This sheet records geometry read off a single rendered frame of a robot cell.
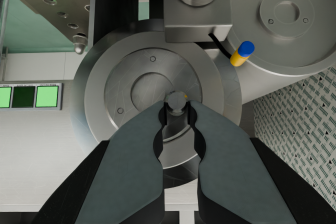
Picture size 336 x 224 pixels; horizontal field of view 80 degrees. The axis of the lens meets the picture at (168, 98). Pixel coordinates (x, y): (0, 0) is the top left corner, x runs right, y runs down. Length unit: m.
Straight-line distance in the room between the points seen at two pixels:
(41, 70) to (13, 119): 2.94
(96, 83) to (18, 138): 0.47
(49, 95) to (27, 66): 3.12
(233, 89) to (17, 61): 3.71
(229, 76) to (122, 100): 0.09
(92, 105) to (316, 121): 0.24
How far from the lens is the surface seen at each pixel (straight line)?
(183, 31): 0.16
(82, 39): 0.58
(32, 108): 0.61
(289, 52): 0.21
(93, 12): 0.22
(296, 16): 0.23
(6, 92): 0.65
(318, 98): 0.28
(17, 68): 3.78
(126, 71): 0.16
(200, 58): 0.17
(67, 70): 3.35
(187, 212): 0.53
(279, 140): 0.36
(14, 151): 0.63
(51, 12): 0.51
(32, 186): 0.61
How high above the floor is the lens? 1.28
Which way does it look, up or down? 10 degrees down
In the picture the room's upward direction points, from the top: 179 degrees clockwise
